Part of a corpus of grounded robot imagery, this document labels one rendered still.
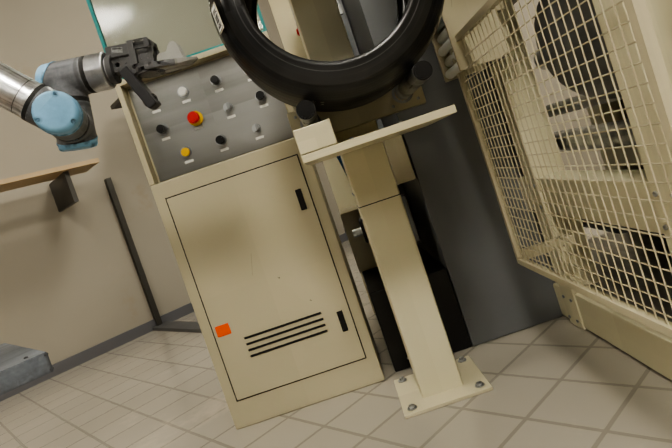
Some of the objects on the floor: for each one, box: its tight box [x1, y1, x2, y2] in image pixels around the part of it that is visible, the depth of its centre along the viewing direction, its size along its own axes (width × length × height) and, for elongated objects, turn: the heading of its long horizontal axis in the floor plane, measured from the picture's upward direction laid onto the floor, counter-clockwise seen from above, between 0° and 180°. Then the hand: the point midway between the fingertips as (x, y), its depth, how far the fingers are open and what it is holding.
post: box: [276, 0, 463, 398], centre depth 163 cm, size 13×13×250 cm
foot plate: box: [394, 356, 493, 419], centre depth 169 cm, size 27×27×2 cm
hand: (192, 62), depth 131 cm, fingers closed
